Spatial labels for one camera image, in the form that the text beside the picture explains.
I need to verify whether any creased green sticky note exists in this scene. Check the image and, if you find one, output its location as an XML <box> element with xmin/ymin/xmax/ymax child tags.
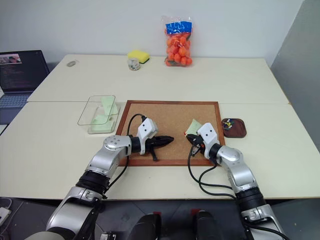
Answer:
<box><xmin>100</xmin><ymin>96</ymin><xmax>119</xmax><ymax>117</ymax></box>

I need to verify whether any yellow sponge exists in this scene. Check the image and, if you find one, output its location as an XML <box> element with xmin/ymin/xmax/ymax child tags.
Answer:
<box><xmin>127</xmin><ymin>49</ymin><xmax>151</xmax><ymax>65</ymax></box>

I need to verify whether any flat green sticky note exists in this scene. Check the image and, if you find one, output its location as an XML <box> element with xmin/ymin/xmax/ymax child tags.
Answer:
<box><xmin>89</xmin><ymin>114</ymin><xmax>115</xmax><ymax>134</ymax></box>

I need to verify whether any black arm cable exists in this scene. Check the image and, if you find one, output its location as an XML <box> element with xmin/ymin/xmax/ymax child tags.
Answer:
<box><xmin>187</xmin><ymin>145</ymin><xmax>241</xmax><ymax>200</ymax></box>
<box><xmin>102</xmin><ymin>113</ymin><xmax>147</xmax><ymax>201</ymax></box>

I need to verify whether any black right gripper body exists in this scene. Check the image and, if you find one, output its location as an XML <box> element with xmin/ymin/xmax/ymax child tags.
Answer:
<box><xmin>191</xmin><ymin>134</ymin><xmax>207</xmax><ymax>156</ymax></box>

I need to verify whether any clear plastic box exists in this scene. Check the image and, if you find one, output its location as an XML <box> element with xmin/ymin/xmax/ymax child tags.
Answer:
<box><xmin>77</xmin><ymin>94</ymin><xmax>122</xmax><ymax>135</ymax></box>

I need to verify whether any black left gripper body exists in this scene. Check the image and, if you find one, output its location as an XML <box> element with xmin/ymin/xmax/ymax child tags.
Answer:
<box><xmin>144</xmin><ymin>136</ymin><xmax>161</xmax><ymax>162</ymax></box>

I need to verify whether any grey partition panel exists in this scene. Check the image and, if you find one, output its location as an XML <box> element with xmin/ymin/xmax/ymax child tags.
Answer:
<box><xmin>269</xmin><ymin>9</ymin><xmax>320</xmax><ymax>142</ymax></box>

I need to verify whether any white thin cable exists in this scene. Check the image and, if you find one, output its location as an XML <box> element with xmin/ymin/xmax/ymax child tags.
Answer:
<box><xmin>0</xmin><ymin>196</ymin><xmax>13</xmax><ymax>210</ymax></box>

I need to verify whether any wood-framed cork board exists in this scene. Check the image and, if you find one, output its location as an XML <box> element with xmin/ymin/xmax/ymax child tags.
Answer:
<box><xmin>116</xmin><ymin>100</ymin><xmax>227</xmax><ymax>167</ymax></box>

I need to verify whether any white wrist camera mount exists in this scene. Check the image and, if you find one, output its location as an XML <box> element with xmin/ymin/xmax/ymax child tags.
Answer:
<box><xmin>136</xmin><ymin>117</ymin><xmax>159</xmax><ymax>156</ymax></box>
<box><xmin>196</xmin><ymin>122</ymin><xmax>221</xmax><ymax>152</ymax></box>

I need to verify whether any bag of orange fruits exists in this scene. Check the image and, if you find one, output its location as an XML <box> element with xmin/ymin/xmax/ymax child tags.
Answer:
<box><xmin>160</xmin><ymin>15</ymin><xmax>194</xmax><ymax>68</ymax></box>

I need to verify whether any patterned tape roll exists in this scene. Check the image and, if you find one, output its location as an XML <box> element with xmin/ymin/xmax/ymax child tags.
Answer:
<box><xmin>126</xmin><ymin>57</ymin><xmax>141</xmax><ymax>72</ymax></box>

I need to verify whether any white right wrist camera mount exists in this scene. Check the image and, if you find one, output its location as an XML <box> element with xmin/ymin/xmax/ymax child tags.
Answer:
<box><xmin>196</xmin><ymin>122</ymin><xmax>221</xmax><ymax>152</ymax></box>

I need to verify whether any dark grey laptop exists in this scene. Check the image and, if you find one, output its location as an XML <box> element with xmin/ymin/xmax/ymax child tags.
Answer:
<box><xmin>0</xmin><ymin>49</ymin><xmax>50</xmax><ymax>110</ymax></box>

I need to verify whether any white power adapter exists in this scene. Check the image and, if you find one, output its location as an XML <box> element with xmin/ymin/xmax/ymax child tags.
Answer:
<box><xmin>0</xmin><ymin>206</ymin><xmax>12</xmax><ymax>226</ymax></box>

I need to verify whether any green note with writing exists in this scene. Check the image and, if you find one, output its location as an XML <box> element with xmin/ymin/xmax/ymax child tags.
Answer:
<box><xmin>185</xmin><ymin>118</ymin><xmax>204</xmax><ymax>135</ymax></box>

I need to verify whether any dark brown wooden tray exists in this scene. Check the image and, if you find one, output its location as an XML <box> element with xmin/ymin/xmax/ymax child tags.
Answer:
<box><xmin>221</xmin><ymin>117</ymin><xmax>248</xmax><ymax>139</ymax></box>

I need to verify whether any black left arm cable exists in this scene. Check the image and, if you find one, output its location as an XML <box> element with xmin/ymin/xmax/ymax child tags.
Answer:
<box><xmin>102</xmin><ymin>113</ymin><xmax>147</xmax><ymax>201</ymax></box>

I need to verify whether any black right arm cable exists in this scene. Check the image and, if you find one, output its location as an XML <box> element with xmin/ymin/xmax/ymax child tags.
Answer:
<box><xmin>187</xmin><ymin>145</ymin><xmax>241</xmax><ymax>200</ymax></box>

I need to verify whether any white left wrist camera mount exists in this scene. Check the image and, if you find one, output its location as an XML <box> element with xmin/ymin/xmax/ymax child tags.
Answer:
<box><xmin>136</xmin><ymin>117</ymin><xmax>159</xmax><ymax>156</ymax></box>

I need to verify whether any dark rounded shape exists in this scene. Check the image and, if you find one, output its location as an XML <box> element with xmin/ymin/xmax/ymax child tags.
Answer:
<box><xmin>190</xmin><ymin>208</ymin><xmax>222</xmax><ymax>240</ymax></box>
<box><xmin>129</xmin><ymin>211</ymin><xmax>163</xmax><ymax>240</ymax></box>

